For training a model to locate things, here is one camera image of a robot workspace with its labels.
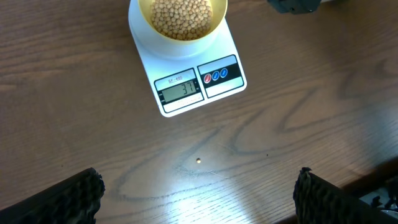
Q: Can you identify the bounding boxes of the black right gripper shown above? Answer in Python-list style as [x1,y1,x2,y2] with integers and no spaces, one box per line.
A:
[267,0,322,14]

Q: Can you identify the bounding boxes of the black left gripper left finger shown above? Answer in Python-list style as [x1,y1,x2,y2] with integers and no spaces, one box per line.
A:
[1,168,105,224]

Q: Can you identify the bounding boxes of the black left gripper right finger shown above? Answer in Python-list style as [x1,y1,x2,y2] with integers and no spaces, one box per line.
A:
[293,167,397,224]

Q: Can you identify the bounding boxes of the soybeans in yellow bowl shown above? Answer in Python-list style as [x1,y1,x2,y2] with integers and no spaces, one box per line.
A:
[150,0,213,40]

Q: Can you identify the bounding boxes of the yellow plastic bowl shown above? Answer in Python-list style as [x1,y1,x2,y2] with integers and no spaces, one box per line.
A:
[137,0,228,42]

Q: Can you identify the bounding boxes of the white digital kitchen scale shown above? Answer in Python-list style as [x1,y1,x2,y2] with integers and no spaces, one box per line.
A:
[128,0,247,117]

